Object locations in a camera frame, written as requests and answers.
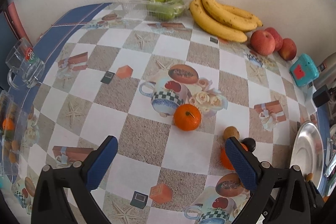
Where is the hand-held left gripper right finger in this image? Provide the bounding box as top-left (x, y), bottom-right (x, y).
top-left (225, 136), bottom-right (311, 224)

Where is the stainless steel kettle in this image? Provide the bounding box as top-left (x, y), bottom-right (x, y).
top-left (314, 52), bottom-right (336, 90)

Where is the glass mug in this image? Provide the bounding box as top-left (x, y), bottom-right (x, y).
top-left (5, 38), bottom-right (46, 89)

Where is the checkered printed tablecloth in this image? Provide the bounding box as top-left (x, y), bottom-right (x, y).
top-left (0, 2), bottom-right (326, 224)

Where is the clear plastic container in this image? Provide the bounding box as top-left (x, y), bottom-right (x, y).
top-left (0, 90), bottom-right (33, 178)

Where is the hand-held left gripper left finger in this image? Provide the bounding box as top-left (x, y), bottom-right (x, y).
top-left (31, 135), bottom-right (118, 224)

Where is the blue tablecloth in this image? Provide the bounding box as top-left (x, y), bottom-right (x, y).
top-left (5, 2), bottom-right (113, 98)

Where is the black charger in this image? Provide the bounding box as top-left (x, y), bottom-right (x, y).
top-left (312, 85), bottom-right (332, 107)

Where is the clear plastic fruit box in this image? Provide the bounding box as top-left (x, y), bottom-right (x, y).
top-left (122, 0), bottom-right (187, 22)

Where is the teal plastic box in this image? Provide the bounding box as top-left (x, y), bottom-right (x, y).
top-left (289, 53), bottom-right (320, 87)

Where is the red apple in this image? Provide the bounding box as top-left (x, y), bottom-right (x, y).
top-left (250, 30), bottom-right (276, 56)
top-left (278, 38), bottom-right (297, 61)
top-left (265, 27), bottom-right (283, 52)

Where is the small orange tangerine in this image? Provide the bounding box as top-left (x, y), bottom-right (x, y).
top-left (220, 144), bottom-right (248, 170)

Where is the pink flat board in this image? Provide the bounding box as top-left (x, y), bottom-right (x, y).
top-left (7, 2), bottom-right (27, 41)

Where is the large orange tangerine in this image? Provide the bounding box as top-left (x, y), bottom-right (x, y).
top-left (173, 104), bottom-right (202, 131)

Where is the white charging base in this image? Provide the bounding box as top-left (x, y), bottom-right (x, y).
top-left (304, 90), bottom-right (319, 113)

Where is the dark plum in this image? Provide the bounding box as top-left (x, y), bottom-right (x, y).
top-left (241, 138), bottom-right (256, 152)

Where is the bunch of yellow bananas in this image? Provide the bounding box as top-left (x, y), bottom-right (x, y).
top-left (189, 0), bottom-right (263, 43)

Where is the stainless steel basin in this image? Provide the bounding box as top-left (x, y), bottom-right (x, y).
top-left (289, 122), bottom-right (324, 189)

